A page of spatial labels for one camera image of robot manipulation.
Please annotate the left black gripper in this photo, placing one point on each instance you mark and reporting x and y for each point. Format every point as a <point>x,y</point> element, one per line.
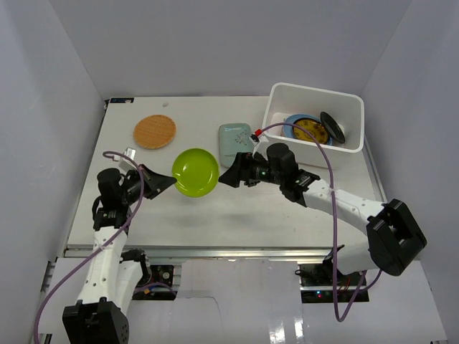
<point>146,183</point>

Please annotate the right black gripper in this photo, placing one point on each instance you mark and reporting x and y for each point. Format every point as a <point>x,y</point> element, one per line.
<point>242,167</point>

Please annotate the green round plate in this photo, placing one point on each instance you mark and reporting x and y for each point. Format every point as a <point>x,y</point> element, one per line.
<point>196,172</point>

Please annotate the blue round plate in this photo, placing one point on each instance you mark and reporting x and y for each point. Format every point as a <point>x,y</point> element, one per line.
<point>289,124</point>

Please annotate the yellow patterned black-rimmed plate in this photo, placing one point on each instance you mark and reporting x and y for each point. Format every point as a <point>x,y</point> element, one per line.
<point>314,127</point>

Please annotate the black round plate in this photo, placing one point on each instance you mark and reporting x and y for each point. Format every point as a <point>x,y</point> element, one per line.
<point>332,127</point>

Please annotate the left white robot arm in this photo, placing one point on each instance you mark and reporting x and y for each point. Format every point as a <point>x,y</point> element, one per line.
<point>100,312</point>

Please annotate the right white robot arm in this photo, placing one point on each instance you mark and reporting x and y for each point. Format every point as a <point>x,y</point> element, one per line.
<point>394,238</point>

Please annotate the white plastic bin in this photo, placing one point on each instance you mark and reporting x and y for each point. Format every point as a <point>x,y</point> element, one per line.
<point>346,109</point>

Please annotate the teal rectangular ceramic plate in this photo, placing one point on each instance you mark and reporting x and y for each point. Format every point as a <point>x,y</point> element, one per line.
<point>233,138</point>

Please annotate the orange woven round plate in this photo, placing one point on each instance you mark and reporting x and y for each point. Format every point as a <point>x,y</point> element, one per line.
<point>154,132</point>

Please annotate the dark label sticker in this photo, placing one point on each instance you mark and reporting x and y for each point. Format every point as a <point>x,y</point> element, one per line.
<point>122,100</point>

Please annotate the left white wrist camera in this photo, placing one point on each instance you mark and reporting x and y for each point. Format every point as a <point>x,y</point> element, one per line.
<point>126,160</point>

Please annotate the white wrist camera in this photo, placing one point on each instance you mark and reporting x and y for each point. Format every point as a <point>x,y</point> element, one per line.
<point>126,160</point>
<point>260,141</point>

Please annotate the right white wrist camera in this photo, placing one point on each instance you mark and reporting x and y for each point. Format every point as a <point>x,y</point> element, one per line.
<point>260,141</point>

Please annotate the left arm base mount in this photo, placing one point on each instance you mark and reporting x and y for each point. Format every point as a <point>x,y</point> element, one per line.
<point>169,275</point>

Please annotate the aluminium frame rail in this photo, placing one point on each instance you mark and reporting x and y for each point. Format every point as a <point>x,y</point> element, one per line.
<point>170,254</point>

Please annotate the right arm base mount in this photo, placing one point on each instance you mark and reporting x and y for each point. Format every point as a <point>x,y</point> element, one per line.
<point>316,284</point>

